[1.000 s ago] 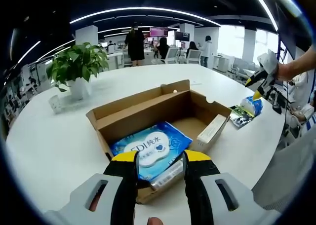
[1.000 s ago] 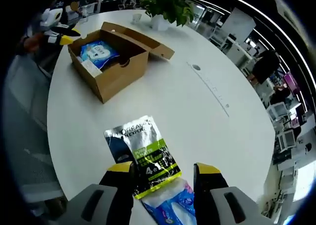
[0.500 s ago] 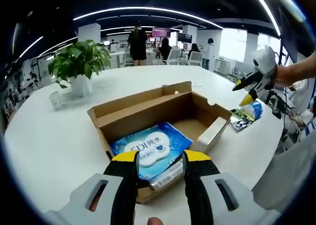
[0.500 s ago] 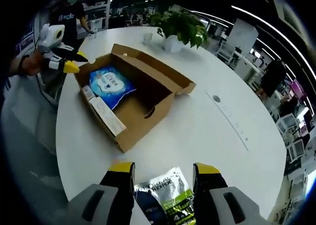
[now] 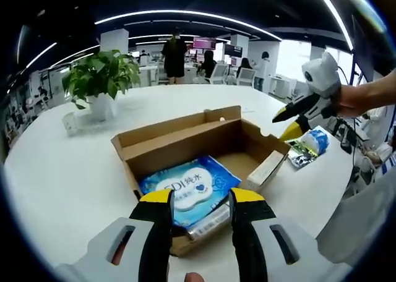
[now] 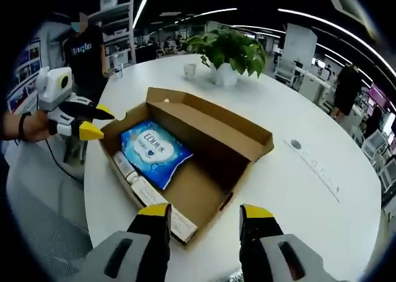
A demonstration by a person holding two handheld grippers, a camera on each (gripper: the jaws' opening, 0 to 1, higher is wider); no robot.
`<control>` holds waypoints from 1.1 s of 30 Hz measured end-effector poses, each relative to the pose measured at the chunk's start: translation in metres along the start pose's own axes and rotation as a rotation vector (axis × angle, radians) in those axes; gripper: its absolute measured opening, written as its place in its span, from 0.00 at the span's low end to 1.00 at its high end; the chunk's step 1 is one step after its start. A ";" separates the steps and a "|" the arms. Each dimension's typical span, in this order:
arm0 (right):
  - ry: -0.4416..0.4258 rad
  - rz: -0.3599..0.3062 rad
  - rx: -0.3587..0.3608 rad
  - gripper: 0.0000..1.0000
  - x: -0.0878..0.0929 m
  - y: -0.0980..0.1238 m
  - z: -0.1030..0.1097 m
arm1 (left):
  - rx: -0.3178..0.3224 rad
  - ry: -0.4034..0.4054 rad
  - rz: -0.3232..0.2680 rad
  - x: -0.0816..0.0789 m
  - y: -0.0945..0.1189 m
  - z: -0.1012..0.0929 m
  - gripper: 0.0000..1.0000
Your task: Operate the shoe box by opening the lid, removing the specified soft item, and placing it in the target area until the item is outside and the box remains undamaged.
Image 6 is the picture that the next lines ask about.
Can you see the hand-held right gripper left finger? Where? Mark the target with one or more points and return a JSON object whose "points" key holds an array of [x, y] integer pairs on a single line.
{"points": [[148, 232]]}

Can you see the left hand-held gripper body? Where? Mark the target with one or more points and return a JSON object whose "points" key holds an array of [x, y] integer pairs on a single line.
{"points": [[52, 84]]}

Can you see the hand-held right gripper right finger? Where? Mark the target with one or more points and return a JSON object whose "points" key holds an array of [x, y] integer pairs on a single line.
{"points": [[260, 232]]}

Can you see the blue wet wipes pack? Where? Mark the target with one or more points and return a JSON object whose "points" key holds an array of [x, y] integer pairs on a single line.
{"points": [[154, 152]]}

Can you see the brown cardboard shoe box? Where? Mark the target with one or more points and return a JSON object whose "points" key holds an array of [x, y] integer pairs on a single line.
{"points": [[216, 121]]}

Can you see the person's left hand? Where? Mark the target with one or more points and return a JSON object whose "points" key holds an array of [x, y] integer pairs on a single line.
{"points": [[40, 127]]}

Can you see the white carton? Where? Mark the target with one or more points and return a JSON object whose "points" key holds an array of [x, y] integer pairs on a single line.
{"points": [[173, 220]]}

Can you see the clear drinking glass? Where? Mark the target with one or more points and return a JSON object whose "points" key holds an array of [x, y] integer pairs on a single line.
{"points": [[119, 71]]}

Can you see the white tube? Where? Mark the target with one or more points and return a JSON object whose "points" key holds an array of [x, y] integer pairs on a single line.
{"points": [[125, 167]]}

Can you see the black wristband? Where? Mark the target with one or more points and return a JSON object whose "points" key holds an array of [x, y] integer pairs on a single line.
{"points": [[21, 125]]}

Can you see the round table grommet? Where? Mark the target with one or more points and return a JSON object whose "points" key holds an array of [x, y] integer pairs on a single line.
{"points": [[296, 143]]}

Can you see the small clear cup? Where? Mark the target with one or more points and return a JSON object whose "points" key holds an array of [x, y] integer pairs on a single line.
{"points": [[190, 71]]}

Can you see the potted green plant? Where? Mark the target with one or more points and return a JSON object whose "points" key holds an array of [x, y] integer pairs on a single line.
{"points": [[232, 50]]}

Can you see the white office chair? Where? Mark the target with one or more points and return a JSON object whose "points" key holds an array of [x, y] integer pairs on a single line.
{"points": [[285, 70]]}

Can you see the purple screen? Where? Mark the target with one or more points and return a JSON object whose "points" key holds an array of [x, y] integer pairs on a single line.
{"points": [[379, 95]]}

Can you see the white pillar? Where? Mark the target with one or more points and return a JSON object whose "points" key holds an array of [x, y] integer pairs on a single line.
{"points": [[300, 44]]}

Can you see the long ceiling light strip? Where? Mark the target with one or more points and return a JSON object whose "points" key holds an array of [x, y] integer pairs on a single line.
{"points": [[340, 23]]}

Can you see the ceiling air vent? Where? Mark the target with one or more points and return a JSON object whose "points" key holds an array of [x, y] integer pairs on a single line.
{"points": [[348, 0]]}

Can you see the wall poster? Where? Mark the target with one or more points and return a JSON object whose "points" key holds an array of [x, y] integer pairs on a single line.
{"points": [[23, 78]]}

